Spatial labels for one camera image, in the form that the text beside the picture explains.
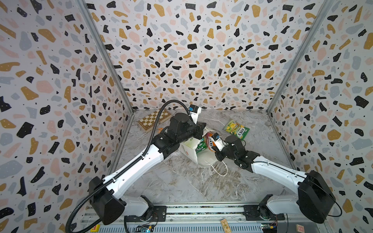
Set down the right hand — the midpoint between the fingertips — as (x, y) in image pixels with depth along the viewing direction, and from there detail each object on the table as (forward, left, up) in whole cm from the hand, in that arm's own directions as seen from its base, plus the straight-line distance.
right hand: (213, 146), depth 84 cm
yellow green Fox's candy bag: (+22, -19, -11) cm, 31 cm away
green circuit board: (-39, +34, -14) cm, 53 cm away
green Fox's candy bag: (+4, +6, -5) cm, 9 cm away
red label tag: (-36, -41, -15) cm, 57 cm away
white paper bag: (-5, +14, +5) cm, 16 cm away
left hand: (0, +4, +20) cm, 20 cm away
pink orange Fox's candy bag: (-1, +2, +7) cm, 8 cm away
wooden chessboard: (+25, +47, -10) cm, 54 cm away
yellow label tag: (-39, +56, -11) cm, 70 cm away
